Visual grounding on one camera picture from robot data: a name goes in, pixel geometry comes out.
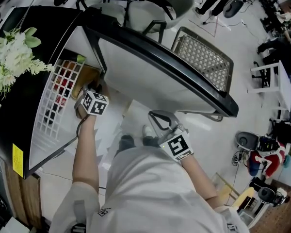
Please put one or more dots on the brown cardboard box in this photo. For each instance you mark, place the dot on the brown cardboard box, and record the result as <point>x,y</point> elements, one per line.
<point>85,79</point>

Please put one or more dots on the white artificial flowers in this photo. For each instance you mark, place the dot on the white artificial flowers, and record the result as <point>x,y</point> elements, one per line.
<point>12,57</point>

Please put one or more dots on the person's white shirt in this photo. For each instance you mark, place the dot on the person's white shirt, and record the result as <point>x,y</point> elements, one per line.
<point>148,195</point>

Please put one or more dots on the grey armchair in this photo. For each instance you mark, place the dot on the grey armchair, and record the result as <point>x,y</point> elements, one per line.
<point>106,1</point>
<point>160,8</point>

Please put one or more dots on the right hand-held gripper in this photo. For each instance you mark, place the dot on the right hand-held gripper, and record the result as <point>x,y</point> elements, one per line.
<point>178,147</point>

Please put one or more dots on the white stool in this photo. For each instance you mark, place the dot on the white stool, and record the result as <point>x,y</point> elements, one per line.
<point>281,81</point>

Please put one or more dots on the person's dark trousers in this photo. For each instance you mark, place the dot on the person's dark trousers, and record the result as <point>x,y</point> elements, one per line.
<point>128,142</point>

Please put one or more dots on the white and black device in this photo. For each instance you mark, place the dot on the white and black device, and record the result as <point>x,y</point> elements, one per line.
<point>246,141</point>

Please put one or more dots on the person's right white shoe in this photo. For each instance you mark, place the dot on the person's right white shoe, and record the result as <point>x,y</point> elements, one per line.
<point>147,131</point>

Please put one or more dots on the black mini fridge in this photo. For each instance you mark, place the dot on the black mini fridge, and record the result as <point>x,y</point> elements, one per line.
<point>160,69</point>

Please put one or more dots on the person's right forearm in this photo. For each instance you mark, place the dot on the person's right forearm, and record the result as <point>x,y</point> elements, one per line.
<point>198,178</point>

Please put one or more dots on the grey fan base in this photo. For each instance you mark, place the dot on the grey fan base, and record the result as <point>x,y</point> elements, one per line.
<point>232,7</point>

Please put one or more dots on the person's left forearm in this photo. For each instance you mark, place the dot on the person's left forearm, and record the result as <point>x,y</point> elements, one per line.
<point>86,154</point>

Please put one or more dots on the black mesh basket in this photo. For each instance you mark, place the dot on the black mesh basket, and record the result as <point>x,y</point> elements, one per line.
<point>203,59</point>

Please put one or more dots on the red and white toy robot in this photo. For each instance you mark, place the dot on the red and white toy robot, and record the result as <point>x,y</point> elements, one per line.
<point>269,159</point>

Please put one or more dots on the orange bell pepper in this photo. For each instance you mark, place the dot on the orange bell pepper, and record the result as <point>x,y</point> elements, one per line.
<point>68,65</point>

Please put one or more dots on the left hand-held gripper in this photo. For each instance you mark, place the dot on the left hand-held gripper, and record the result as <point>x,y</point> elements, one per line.
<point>95,104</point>

